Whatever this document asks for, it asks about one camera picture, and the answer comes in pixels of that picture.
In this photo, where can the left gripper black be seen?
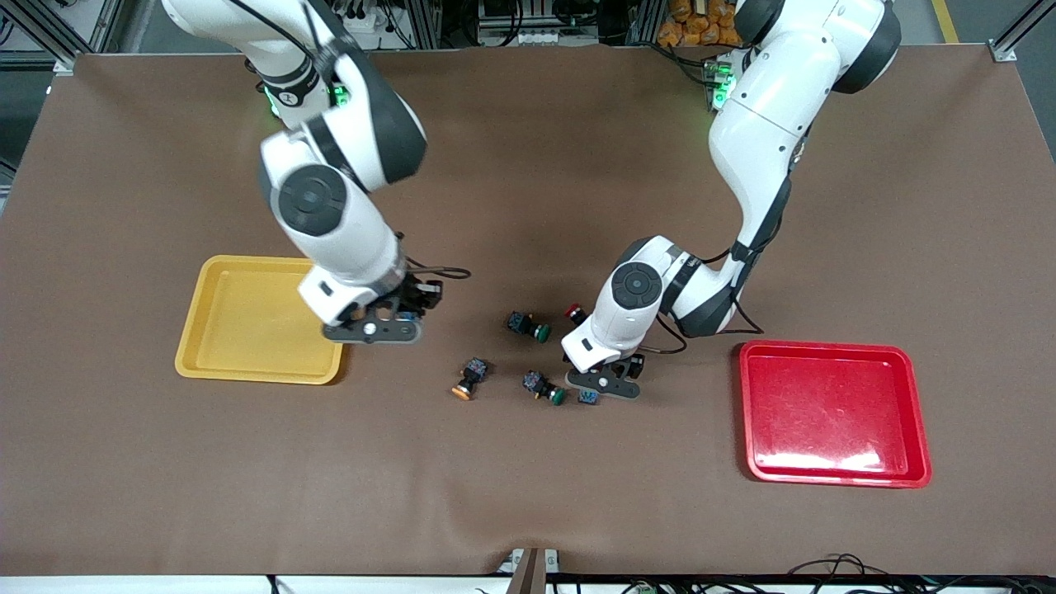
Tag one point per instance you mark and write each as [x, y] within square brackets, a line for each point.
[636, 364]

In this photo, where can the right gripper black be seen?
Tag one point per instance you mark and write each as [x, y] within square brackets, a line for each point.
[413, 292]

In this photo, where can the red push button switch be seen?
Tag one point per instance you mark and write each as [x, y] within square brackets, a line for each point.
[572, 311]
[587, 397]

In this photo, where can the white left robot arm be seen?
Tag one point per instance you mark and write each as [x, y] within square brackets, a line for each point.
[767, 107]

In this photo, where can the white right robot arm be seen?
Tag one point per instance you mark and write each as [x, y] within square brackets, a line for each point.
[330, 223]

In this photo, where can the brown table mat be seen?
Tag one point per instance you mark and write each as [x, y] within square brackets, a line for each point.
[528, 495]

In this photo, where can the yellow plastic tray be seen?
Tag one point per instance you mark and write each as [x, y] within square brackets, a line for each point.
[239, 330]

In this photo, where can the red plastic tray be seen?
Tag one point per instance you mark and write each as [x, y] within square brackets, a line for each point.
[825, 445]

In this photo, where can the grey metal table clamp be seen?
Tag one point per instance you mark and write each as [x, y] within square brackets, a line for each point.
[528, 565]

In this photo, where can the black background equipment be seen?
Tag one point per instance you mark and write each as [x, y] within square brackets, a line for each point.
[462, 21]

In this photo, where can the white power strip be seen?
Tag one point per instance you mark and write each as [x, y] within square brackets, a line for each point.
[363, 22]

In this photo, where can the orange packets pile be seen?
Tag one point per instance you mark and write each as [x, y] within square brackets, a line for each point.
[693, 25]

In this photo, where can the green push button switch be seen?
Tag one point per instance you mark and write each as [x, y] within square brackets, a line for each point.
[520, 322]
[536, 382]

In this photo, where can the aluminium frame post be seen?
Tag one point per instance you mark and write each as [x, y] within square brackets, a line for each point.
[1002, 51]
[64, 64]

